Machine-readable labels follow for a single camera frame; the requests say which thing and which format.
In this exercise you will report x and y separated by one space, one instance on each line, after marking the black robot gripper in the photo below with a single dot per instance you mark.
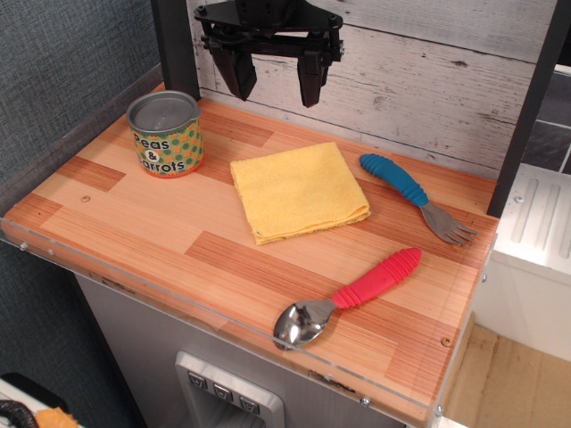
234 30

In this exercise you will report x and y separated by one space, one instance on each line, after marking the yellow dish towel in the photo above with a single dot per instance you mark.
298 192

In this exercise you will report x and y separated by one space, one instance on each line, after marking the peas and carrots toy can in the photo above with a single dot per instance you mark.
167 133

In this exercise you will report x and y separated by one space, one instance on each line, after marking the grey toy fridge cabinet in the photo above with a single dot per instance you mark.
182 374

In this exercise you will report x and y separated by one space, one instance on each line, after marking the white toy sink unit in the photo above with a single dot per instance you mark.
525 290

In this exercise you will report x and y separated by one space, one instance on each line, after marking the orange object bottom left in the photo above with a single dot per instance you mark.
55 418

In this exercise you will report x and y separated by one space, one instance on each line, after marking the dark left frame post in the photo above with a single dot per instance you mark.
175 44

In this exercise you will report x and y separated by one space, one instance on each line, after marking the dark frame post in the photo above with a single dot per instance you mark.
551 49
175 44

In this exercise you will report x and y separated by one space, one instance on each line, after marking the blue handled toy fork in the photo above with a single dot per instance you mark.
439 221

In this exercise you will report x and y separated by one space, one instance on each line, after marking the red handled toy spoon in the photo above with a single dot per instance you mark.
305 320

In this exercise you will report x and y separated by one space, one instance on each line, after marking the dark right frame post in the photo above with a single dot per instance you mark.
551 49

